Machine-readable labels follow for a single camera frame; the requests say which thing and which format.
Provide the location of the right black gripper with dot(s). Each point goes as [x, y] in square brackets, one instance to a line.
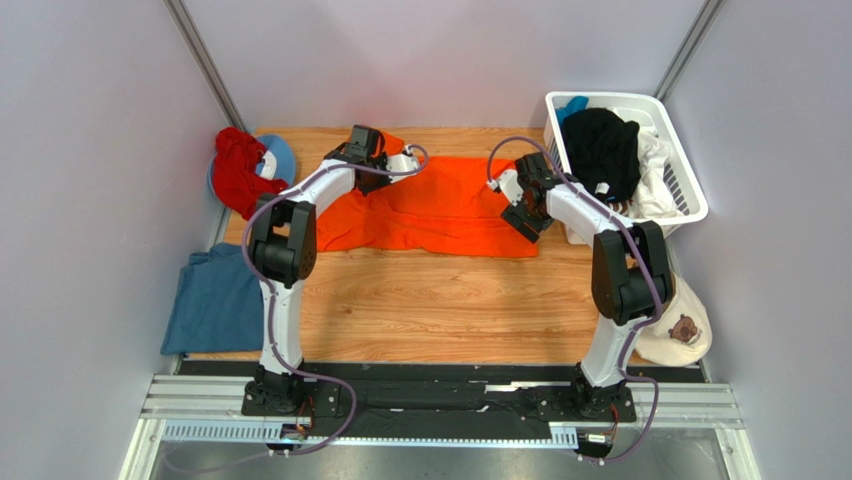
[521, 219]

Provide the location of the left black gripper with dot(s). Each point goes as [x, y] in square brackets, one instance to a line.
[381, 160]

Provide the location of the orange t shirt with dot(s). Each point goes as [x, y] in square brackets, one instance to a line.
[446, 209]

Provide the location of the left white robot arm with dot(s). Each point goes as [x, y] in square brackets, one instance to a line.
[281, 249]

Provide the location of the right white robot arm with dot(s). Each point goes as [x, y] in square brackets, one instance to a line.
[631, 277]

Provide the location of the black t shirt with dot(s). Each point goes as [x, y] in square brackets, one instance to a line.
[602, 150]

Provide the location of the teal blue garment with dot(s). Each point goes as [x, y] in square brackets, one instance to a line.
[575, 105]

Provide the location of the light blue cap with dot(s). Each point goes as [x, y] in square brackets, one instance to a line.
[276, 160]

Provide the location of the white t shirt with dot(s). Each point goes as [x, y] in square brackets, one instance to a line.
[652, 198]

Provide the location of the red t shirt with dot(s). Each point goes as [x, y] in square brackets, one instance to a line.
[240, 173]

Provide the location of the white laundry basket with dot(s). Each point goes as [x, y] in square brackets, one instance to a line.
[653, 118]

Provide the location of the beige bear cap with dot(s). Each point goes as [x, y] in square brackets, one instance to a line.
[683, 334]

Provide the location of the folded blue t shirt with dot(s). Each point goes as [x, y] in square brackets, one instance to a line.
[218, 305]

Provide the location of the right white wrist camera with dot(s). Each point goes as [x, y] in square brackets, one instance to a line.
[507, 184]

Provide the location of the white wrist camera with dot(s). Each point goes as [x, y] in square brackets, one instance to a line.
[507, 184]
[402, 165]

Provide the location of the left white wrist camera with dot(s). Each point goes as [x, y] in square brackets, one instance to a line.
[402, 165]

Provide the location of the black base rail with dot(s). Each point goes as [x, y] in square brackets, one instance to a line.
[413, 402]

